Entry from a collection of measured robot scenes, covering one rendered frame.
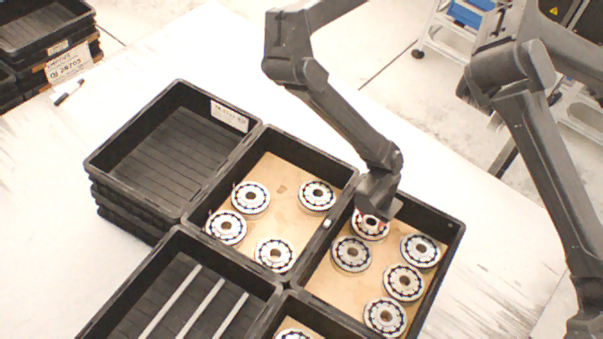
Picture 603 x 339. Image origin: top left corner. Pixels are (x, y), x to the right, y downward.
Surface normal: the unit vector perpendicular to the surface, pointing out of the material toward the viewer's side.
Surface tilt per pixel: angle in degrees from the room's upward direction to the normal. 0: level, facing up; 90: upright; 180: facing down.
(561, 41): 41
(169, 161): 0
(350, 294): 0
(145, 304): 0
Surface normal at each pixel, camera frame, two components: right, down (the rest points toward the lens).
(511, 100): -0.67, 0.50
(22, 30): 0.11, -0.62
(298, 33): 0.73, 0.21
